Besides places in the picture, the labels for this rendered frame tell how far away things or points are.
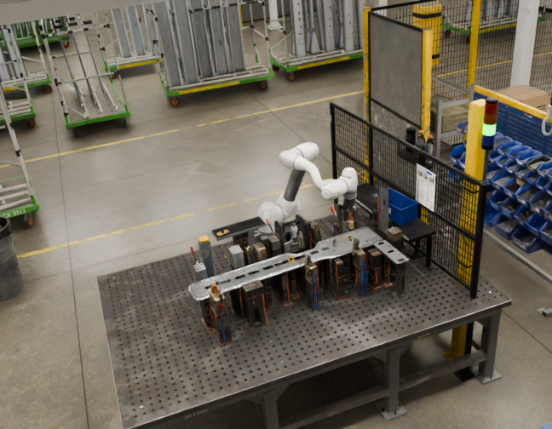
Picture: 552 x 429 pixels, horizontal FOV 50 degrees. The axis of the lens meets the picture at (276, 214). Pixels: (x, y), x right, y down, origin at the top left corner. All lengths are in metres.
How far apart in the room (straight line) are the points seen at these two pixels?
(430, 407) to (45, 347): 3.14
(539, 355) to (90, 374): 3.43
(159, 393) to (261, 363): 0.63
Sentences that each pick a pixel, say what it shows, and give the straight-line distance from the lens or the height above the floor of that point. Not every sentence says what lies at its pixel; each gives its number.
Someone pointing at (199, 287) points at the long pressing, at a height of 1.00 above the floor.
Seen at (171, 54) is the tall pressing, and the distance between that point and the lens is 10.77.
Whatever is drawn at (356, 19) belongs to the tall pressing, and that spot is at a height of 0.82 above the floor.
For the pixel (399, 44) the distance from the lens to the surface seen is 6.03.
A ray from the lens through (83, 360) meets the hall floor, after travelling 5.16.
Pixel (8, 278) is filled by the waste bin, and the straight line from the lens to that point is 6.10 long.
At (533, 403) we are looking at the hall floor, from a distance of 4.56.
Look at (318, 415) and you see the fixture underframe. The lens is 4.02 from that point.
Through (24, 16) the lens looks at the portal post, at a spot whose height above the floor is 3.20.
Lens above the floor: 3.23
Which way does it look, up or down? 29 degrees down
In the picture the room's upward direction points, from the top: 6 degrees counter-clockwise
